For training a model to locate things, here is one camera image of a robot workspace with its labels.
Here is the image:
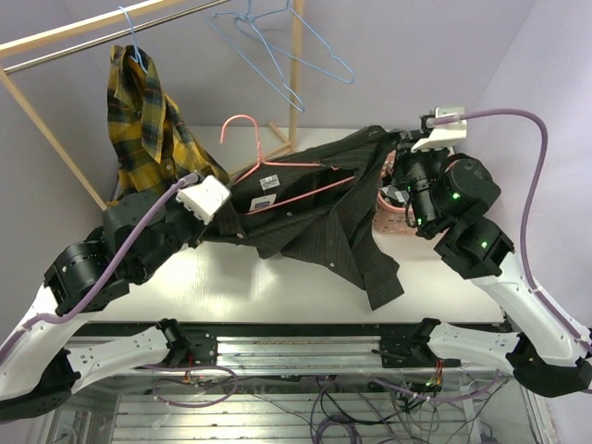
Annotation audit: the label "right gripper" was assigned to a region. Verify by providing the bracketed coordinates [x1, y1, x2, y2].
[392, 127, 453, 231]

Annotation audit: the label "dark green striped shirt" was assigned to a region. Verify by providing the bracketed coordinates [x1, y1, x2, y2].
[203, 125, 404, 310]

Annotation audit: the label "pink hanger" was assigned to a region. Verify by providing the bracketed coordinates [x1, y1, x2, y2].
[219, 114, 355, 216]

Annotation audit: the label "blue hanger checkered shirt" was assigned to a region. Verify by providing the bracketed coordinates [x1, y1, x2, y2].
[204, 1, 305, 112]

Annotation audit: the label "blue wire hanger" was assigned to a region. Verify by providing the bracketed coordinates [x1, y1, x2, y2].
[234, 1, 355, 85]

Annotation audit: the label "black white checkered shirt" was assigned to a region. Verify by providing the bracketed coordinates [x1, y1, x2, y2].
[380, 185, 409, 208]

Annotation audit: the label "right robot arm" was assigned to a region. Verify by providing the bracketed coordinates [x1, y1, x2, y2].
[391, 130, 591, 398]

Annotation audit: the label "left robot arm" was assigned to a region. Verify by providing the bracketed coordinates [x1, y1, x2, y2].
[1, 186, 228, 422]

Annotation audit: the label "yellow plaid shirt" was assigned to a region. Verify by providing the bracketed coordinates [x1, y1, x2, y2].
[106, 45, 230, 200]

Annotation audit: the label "blue hanger yellow shirt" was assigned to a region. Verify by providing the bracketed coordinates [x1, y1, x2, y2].
[117, 6, 148, 74]

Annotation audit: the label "pink plastic basket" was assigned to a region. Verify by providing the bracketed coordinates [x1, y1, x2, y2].
[373, 152, 415, 235]

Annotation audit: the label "metal hanging rod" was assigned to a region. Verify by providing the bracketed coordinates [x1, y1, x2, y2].
[1, 1, 227, 76]

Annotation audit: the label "wooden clothes rack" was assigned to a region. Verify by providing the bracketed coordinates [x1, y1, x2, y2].
[1, 1, 303, 196]

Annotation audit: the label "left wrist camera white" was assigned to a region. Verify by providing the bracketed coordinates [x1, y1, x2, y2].
[176, 176, 230, 225]

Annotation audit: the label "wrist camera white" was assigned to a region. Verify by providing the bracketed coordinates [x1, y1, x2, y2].
[411, 105, 468, 153]
[176, 176, 230, 225]

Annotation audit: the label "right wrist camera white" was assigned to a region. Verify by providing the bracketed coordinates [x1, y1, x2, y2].
[411, 105, 468, 153]

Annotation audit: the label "aluminium rail base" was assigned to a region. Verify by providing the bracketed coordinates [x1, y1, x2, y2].
[50, 318, 537, 376]

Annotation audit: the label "loose cables under table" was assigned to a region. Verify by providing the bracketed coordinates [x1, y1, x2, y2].
[152, 353, 510, 444]

